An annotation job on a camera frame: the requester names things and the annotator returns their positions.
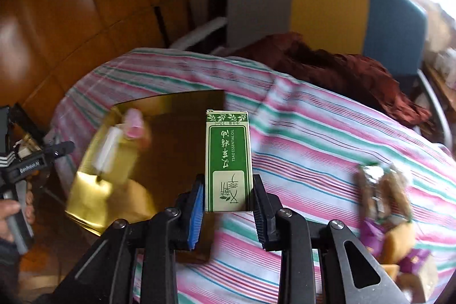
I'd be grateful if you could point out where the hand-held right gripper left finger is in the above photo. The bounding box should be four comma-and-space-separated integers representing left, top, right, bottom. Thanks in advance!
53, 174, 214, 304

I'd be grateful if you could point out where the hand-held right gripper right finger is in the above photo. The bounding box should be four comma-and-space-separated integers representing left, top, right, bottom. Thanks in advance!
249, 174, 410, 304

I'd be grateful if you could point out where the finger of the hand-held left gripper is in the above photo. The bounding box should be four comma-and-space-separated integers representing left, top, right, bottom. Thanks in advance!
43, 142, 76, 161

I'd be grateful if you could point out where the green and white carton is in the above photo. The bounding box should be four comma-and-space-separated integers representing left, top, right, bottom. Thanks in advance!
205, 109, 254, 213

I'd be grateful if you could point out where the gold box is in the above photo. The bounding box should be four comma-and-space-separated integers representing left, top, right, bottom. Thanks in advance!
65, 89, 227, 264

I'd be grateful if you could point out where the person's left forearm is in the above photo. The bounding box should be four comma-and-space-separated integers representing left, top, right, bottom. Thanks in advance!
0, 238, 23, 304

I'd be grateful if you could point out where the person's left hand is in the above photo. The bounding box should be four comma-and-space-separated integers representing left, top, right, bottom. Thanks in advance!
0, 191, 36, 241

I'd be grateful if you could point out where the pink-capped oil bottle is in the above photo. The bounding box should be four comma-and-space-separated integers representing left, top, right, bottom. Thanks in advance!
93, 108, 150, 183

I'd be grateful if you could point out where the striped bed sheet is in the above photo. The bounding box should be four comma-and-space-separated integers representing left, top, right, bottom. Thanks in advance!
50, 48, 456, 304

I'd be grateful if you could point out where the clear snack packet green end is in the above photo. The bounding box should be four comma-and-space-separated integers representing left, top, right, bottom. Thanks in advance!
356, 163, 414, 223

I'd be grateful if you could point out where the yellow and purple snack packet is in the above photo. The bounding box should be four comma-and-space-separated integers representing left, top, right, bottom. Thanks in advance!
383, 249, 439, 304
361, 220, 418, 265

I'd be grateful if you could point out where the wooden wardrobe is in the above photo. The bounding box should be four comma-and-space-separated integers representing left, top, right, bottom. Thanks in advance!
0, 0, 195, 128

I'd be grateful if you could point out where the rust brown cloth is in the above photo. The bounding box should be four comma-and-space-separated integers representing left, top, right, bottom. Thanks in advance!
231, 32, 433, 128

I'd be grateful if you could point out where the grey yellow blue covered chair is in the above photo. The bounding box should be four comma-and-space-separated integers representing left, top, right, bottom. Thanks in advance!
169, 0, 453, 148

